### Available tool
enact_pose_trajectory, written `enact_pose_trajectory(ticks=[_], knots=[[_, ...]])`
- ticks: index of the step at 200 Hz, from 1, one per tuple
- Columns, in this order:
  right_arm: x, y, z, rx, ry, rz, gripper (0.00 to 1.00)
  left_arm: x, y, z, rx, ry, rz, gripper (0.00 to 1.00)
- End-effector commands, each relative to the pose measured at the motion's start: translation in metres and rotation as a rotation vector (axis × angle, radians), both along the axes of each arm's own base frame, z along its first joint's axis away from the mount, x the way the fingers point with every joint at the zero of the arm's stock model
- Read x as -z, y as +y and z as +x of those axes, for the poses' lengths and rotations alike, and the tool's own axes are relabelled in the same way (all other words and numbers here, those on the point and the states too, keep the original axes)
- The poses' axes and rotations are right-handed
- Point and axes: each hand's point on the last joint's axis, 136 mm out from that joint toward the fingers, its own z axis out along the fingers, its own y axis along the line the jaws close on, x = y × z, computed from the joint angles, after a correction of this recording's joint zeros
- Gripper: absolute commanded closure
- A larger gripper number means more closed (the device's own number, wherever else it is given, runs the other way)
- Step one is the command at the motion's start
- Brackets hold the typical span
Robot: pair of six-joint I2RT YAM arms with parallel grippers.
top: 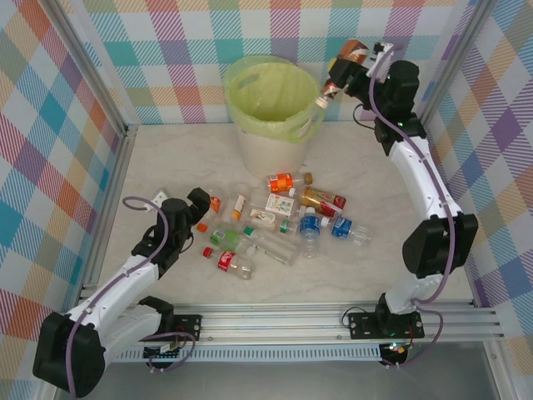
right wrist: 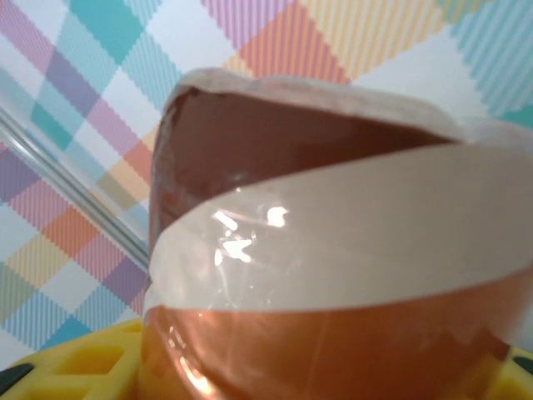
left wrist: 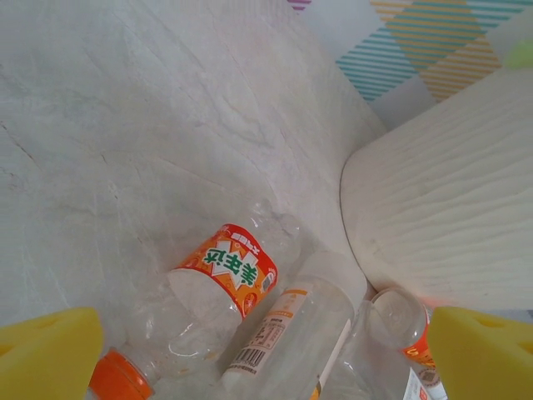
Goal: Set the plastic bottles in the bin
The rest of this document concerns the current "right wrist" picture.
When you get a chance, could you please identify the aluminium frame post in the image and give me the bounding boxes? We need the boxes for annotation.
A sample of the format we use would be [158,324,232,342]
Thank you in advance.
[0,102,152,268]

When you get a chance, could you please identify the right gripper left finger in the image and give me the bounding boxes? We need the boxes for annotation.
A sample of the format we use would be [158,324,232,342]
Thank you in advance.
[0,319,145,400]

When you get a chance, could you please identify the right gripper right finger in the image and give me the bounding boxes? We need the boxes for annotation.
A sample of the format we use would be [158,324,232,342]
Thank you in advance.
[501,343,533,400]

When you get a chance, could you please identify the orange plastic bottle white label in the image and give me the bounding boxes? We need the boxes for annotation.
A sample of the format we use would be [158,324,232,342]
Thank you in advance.
[141,66,533,400]

